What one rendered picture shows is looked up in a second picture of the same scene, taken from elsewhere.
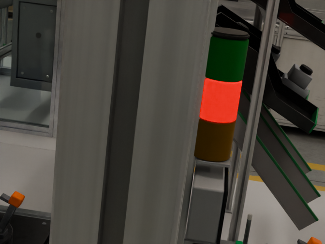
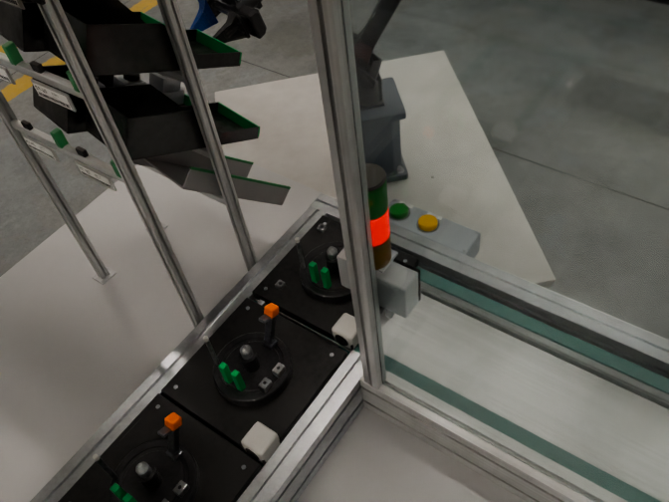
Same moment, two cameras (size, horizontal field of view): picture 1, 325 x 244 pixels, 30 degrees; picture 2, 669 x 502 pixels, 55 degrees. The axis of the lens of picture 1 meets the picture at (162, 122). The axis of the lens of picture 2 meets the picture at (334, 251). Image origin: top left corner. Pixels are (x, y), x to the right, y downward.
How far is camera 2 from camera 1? 0.73 m
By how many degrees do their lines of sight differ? 52
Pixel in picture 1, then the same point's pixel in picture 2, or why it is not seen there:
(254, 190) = not seen: hidden behind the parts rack
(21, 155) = not seen: outside the picture
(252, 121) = (221, 168)
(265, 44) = (200, 102)
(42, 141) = not seen: outside the picture
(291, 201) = (268, 192)
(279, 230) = (213, 205)
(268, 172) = (243, 189)
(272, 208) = (176, 191)
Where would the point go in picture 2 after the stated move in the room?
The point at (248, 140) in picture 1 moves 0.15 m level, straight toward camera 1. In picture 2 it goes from (226, 184) to (285, 216)
